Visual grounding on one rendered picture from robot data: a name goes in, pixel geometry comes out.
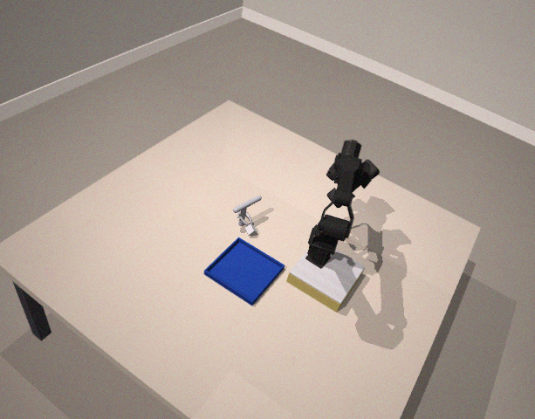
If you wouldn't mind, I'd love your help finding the grey metal t-shaped stake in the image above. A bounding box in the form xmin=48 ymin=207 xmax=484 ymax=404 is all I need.
xmin=233 ymin=196 xmax=262 ymax=226

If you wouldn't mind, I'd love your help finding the blue tray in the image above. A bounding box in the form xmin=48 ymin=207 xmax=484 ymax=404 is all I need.
xmin=203 ymin=237 xmax=285 ymax=306

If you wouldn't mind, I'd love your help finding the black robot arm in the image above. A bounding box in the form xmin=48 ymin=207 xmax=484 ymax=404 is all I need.
xmin=305 ymin=140 xmax=361 ymax=269

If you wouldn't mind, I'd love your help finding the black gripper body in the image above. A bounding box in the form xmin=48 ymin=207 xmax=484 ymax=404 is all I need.
xmin=327 ymin=159 xmax=380 ymax=208

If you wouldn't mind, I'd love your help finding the grey metal ring with small tab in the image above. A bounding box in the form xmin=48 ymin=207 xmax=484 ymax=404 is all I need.
xmin=237 ymin=212 xmax=257 ymax=236

